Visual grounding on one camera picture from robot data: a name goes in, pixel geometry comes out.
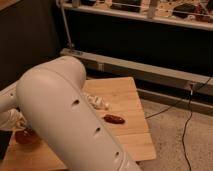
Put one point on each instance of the white crumpled tube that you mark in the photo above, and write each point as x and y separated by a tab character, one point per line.
97	102

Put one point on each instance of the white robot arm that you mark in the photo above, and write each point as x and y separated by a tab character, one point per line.
50	97

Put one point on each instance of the metal shelf rack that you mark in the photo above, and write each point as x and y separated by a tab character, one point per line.
112	24

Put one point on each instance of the brown ceramic cup blue inside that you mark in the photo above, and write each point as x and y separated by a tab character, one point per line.
26	137

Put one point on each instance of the dark red oval object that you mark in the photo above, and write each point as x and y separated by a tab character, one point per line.
114	119

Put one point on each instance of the grey metal floor beam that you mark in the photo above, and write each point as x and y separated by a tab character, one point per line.
145	72

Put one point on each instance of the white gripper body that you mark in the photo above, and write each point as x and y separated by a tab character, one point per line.
12	120

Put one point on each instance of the wooden table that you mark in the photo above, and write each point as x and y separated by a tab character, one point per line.
133	135

